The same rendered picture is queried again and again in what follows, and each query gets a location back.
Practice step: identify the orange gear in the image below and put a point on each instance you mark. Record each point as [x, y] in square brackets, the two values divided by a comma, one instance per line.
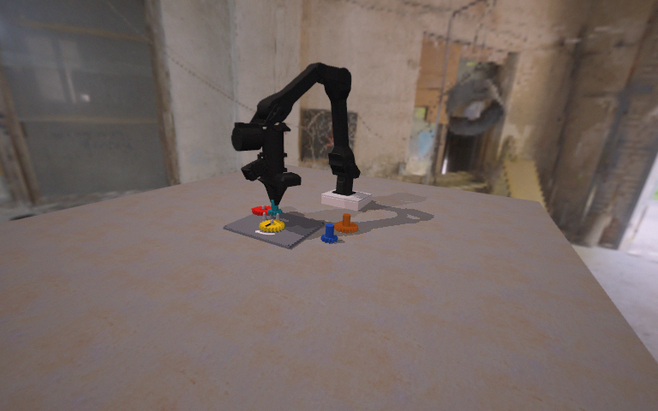
[346, 225]

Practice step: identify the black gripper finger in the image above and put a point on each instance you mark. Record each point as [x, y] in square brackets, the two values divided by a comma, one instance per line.
[268, 188]
[277, 193]

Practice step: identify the teal gear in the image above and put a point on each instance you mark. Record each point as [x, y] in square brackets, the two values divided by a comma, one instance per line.
[274, 209]

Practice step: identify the yellow gear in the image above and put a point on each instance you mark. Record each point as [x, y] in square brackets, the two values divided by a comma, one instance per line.
[276, 226]

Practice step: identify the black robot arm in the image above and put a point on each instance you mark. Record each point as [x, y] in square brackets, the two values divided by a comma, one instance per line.
[276, 107]

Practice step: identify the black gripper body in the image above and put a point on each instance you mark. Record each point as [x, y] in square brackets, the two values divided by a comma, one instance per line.
[280, 179]

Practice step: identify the red gear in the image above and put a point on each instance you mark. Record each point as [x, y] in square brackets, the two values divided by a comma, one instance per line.
[259, 211]

